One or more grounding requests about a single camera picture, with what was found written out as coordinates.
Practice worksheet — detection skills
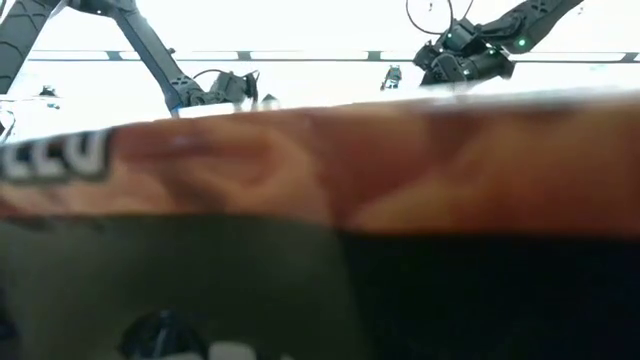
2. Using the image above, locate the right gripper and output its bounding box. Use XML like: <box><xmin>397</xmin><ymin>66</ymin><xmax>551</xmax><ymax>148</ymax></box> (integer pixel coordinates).
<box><xmin>412</xmin><ymin>18</ymin><xmax>516</xmax><ymax>87</ymax></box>

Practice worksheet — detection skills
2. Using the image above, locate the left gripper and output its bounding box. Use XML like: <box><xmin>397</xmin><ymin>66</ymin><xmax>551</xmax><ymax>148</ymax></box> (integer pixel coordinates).
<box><xmin>192</xmin><ymin>68</ymin><xmax>261</xmax><ymax>109</ymax></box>

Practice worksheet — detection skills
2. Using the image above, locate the black Fire Noodle packet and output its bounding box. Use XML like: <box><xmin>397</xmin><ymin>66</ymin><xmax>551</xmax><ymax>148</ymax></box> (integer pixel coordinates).
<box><xmin>0</xmin><ymin>89</ymin><xmax>640</xmax><ymax>360</ymax></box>

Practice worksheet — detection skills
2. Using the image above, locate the black ceiling light rail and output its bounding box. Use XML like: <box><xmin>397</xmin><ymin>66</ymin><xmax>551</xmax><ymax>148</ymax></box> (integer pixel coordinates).
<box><xmin>29</xmin><ymin>48</ymin><xmax>640</xmax><ymax>64</ymax></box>

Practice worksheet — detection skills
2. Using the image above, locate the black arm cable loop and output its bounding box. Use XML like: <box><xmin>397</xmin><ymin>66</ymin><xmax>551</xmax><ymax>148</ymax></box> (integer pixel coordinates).
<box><xmin>404</xmin><ymin>0</ymin><xmax>476</xmax><ymax>37</ymax></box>

